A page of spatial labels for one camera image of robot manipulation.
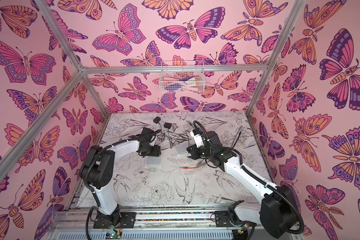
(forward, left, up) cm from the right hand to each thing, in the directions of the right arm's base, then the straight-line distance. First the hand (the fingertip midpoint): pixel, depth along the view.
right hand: (188, 146), depth 80 cm
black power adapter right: (+31, +16, -18) cm, 39 cm away
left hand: (+7, +19, -16) cm, 26 cm away
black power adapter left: (+35, +24, -17) cm, 46 cm away
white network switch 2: (+9, +4, -16) cm, 19 cm away
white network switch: (-1, +21, -14) cm, 26 cm away
